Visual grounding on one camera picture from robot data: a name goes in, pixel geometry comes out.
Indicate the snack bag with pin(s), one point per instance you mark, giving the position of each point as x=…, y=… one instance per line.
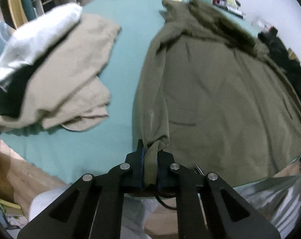
x=230, y=0

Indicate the person's light grey pants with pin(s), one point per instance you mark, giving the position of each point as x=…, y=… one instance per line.
x=277, y=191

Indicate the beige folded garment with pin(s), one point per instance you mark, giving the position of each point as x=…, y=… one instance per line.
x=78, y=67

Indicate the yellow curtain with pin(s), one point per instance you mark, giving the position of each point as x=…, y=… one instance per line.
x=15, y=2

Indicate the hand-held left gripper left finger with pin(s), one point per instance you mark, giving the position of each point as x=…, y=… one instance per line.
x=141, y=166

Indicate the stack of papers and books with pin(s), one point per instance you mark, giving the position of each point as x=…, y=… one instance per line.
x=236, y=11

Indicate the black folded garment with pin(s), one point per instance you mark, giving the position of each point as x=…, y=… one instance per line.
x=10, y=97

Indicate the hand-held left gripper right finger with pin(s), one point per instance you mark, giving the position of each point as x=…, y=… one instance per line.
x=158, y=171

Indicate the white folded garment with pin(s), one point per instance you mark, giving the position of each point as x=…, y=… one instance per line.
x=40, y=34

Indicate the black crumpled clothes heap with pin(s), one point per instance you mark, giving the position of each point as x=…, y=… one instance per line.
x=290, y=64

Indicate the olive green jacket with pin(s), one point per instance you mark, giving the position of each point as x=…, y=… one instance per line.
x=215, y=92

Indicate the bed with green sheet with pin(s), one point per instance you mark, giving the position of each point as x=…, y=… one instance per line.
x=130, y=42

